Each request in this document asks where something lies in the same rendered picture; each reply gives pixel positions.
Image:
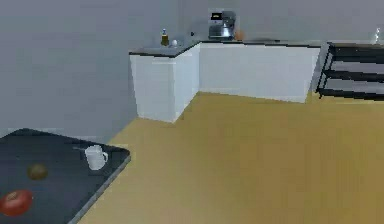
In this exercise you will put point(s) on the white kitchen counter cabinet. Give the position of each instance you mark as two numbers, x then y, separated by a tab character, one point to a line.
233	71

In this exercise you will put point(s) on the red tomato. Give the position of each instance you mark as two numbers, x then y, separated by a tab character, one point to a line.
15	202

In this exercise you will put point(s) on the black dining table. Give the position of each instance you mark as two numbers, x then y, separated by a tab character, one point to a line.
63	186

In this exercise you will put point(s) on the orange round fruit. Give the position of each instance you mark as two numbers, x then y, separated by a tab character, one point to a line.
239	35

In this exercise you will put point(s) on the brown round fruit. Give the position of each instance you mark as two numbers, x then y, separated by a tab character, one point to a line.
37	171

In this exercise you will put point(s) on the black shelf unit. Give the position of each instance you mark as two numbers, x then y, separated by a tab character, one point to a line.
356	71

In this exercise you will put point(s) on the clear glass bottle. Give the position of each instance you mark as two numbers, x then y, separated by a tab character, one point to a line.
377	36

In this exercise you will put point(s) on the white mug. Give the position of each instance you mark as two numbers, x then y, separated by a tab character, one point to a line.
95	158

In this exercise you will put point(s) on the small white ball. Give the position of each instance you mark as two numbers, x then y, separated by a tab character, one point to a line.
174	42

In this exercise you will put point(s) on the amber glass bottle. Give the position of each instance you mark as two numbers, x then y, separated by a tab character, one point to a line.
164	38

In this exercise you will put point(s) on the silver coffee machine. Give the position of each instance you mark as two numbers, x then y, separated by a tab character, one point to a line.
222	25

